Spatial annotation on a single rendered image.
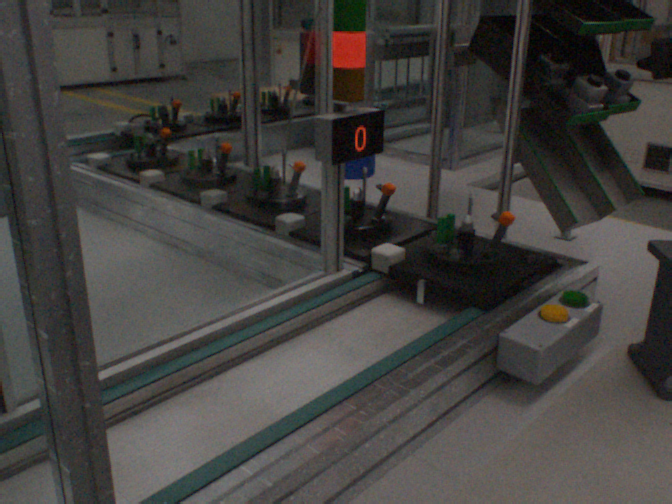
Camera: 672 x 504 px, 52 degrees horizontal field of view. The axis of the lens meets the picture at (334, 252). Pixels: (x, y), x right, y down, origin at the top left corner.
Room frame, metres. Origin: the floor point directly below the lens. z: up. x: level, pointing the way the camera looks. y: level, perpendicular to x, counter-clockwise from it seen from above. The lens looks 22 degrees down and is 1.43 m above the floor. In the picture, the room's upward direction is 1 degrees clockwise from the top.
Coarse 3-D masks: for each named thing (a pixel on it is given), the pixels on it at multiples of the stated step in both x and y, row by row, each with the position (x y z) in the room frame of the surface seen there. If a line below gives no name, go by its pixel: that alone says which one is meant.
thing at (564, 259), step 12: (372, 204) 1.49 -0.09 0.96; (408, 216) 1.41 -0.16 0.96; (420, 216) 1.41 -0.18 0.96; (456, 228) 1.33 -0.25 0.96; (504, 240) 1.26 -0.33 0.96; (540, 252) 1.20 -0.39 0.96; (552, 252) 1.20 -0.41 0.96; (348, 264) 1.14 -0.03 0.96; (360, 264) 1.13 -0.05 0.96; (564, 264) 1.14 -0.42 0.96
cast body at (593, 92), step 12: (576, 84) 1.31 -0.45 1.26; (588, 84) 1.29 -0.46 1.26; (600, 84) 1.29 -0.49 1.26; (564, 96) 1.32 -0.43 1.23; (576, 96) 1.30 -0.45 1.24; (588, 96) 1.28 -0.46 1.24; (600, 96) 1.30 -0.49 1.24; (576, 108) 1.30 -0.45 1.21; (588, 108) 1.28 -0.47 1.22; (600, 108) 1.29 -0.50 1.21
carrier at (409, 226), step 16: (352, 208) 1.30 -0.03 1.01; (368, 208) 1.37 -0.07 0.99; (352, 224) 1.27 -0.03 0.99; (368, 224) 1.27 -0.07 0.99; (384, 224) 1.27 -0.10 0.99; (400, 224) 1.32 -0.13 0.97; (416, 224) 1.32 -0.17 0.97; (432, 224) 1.33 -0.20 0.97; (352, 240) 1.23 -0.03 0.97; (368, 240) 1.23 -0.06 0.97; (384, 240) 1.23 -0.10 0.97; (400, 240) 1.23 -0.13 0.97; (352, 256) 1.16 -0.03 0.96; (368, 256) 1.15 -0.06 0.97
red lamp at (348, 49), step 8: (336, 40) 1.07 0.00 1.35; (344, 40) 1.06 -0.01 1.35; (352, 40) 1.06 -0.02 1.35; (360, 40) 1.06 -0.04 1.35; (336, 48) 1.07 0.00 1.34; (344, 48) 1.06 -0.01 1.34; (352, 48) 1.06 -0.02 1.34; (360, 48) 1.06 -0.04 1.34; (336, 56) 1.07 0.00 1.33; (344, 56) 1.06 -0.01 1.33; (352, 56) 1.06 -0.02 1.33; (360, 56) 1.06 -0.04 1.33; (336, 64) 1.07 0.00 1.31; (344, 64) 1.06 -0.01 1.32; (352, 64) 1.06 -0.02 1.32; (360, 64) 1.06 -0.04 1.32
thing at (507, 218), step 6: (492, 216) 1.10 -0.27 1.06; (498, 216) 1.10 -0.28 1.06; (504, 216) 1.08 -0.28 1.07; (510, 216) 1.08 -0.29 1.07; (504, 222) 1.08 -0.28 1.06; (510, 222) 1.08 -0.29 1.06; (498, 228) 1.09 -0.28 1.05; (504, 228) 1.09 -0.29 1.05; (498, 234) 1.09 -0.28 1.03; (504, 234) 1.10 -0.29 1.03; (492, 240) 1.10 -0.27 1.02; (498, 240) 1.09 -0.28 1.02; (492, 246) 1.10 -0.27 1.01
